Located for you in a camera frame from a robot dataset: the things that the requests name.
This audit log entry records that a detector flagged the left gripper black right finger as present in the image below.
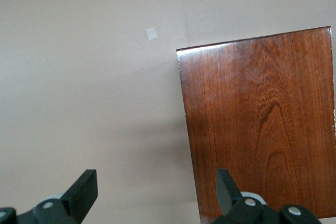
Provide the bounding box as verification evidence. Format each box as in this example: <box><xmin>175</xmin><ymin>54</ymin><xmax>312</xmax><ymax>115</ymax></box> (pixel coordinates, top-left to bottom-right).
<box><xmin>214</xmin><ymin>168</ymin><xmax>266</xmax><ymax>224</ymax></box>

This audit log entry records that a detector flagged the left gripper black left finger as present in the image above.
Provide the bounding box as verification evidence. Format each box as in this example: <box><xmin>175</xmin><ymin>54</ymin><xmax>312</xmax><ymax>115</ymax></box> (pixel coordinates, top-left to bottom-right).
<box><xmin>33</xmin><ymin>169</ymin><xmax>98</xmax><ymax>224</ymax></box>

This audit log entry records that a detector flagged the dark brown wooden cabinet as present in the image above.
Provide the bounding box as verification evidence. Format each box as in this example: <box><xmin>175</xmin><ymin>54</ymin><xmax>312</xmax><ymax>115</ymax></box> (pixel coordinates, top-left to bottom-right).
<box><xmin>175</xmin><ymin>26</ymin><xmax>336</xmax><ymax>224</ymax></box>

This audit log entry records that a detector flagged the small tape patch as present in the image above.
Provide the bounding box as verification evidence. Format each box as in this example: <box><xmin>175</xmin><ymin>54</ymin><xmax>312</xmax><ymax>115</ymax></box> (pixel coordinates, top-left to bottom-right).
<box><xmin>146</xmin><ymin>27</ymin><xmax>159</xmax><ymax>42</ymax></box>

